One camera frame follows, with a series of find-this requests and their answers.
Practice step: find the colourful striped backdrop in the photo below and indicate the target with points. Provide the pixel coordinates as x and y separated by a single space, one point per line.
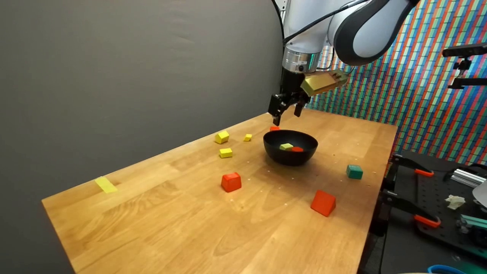
427 111

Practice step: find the small yellow wooden block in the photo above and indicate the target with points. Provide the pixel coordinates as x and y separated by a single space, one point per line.
247 137

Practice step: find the small teal wooden block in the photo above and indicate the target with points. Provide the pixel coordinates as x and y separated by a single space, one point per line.
355 171

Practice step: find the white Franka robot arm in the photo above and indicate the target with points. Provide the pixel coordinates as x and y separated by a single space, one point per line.
314 25

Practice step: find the beige wrist camera box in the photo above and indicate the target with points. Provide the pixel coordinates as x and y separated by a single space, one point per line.
325 84

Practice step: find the white ribbed bar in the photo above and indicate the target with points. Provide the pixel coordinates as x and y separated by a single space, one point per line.
466 177

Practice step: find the orange-red hexagonal wooden block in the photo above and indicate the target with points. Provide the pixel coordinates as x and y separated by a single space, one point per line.
298 149

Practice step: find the black perforated workbench board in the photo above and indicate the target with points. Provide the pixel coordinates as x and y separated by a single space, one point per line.
406 248

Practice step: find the large yellow wooden block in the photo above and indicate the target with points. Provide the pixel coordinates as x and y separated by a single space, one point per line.
221 137

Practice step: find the red wooden block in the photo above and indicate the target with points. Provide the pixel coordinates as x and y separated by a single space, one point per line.
323 203

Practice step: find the black round bowl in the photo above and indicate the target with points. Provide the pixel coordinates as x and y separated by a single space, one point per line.
291 155

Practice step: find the teal metal tool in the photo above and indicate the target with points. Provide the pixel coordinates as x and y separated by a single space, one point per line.
474 222

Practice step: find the orange-red wooden cube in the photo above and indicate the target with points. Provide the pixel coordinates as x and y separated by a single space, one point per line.
275 128

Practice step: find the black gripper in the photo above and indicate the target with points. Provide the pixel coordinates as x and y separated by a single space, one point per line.
293 84

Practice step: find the white crumpled object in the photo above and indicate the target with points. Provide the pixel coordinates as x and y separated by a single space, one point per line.
456 201

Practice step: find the grey rounded object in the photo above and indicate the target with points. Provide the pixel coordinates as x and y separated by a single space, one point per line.
482 195

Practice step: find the yellow tape strip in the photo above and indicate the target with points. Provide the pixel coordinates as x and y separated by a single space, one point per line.
106 184

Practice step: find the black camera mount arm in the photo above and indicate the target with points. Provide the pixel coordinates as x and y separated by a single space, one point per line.
465 50

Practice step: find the blue plastic object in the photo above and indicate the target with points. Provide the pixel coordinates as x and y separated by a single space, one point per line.
442 268

